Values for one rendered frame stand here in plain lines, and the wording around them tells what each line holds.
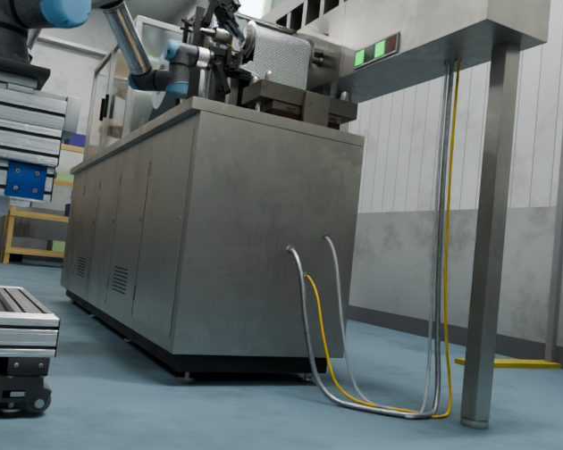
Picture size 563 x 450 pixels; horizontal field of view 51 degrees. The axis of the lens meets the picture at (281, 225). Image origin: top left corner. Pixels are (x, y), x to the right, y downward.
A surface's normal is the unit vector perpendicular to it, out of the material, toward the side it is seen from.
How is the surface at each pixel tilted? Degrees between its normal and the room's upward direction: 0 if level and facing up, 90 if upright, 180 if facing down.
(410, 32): 90
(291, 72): 90
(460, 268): 90
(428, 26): 90
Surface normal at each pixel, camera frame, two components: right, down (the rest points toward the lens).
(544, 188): -0.87, -0.12
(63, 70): 0.49, 0.00
